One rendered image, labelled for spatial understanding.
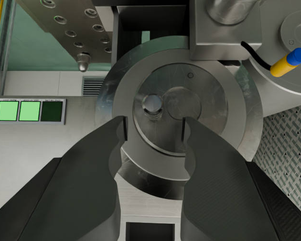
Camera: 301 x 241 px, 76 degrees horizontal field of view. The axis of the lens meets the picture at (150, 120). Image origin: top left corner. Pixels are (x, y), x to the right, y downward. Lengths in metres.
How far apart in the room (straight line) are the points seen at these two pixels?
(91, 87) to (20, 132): 2.58
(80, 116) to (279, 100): 0.45
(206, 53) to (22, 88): 3.55
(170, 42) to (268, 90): 0.10
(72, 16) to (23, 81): 3.28
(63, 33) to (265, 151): 0.48
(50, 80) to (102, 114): 3.30
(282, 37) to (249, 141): 0.10
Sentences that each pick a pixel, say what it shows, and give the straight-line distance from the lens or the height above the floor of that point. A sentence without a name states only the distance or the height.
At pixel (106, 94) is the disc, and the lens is 0.18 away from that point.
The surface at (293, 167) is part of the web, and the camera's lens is 0.35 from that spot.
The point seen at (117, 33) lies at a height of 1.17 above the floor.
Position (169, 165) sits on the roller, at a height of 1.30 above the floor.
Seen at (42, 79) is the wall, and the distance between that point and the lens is 3.54.
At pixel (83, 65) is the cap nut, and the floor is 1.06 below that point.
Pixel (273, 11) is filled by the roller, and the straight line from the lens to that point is 0.25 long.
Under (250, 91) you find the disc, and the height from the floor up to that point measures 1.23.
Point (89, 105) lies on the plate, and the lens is 0.54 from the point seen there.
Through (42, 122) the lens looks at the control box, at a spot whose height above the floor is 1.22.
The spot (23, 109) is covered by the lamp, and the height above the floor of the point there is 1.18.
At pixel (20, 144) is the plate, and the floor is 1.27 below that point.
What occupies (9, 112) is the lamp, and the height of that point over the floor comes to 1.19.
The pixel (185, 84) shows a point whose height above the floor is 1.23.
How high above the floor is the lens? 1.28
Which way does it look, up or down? 9 degrees down
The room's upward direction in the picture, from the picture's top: 179 degrees counter-clockwise
